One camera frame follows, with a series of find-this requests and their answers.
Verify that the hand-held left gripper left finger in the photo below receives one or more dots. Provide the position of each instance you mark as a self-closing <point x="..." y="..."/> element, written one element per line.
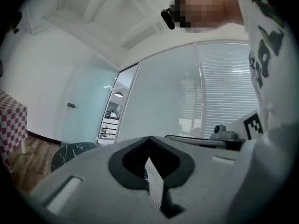
<point x="88" y="190"/>

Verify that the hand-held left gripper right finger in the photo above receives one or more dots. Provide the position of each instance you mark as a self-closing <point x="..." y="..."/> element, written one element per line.
<point x="205" y="183"/>

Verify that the white venetian blinds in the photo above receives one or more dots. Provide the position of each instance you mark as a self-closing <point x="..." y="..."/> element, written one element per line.
<point x="163" y="90"/>

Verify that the frosted glass door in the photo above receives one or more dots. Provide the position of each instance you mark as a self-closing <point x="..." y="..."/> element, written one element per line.
<point x="88" y="97"/>

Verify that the white pendant lamp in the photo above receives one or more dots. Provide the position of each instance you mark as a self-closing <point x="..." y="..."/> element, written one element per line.
<point x="118" y="94"/>

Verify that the person's white printed shirt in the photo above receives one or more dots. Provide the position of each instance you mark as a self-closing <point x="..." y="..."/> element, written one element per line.
<point x="280" y="101"/>

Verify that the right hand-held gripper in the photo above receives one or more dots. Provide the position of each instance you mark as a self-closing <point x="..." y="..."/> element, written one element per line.
<point x="238" y="129"/>

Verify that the black head-worn camera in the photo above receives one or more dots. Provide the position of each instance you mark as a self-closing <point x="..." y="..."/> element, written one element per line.
<point x="168" y="18"/>

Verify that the person's head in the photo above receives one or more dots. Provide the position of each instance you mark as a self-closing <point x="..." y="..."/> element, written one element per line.
<point x="229" y="8"/>

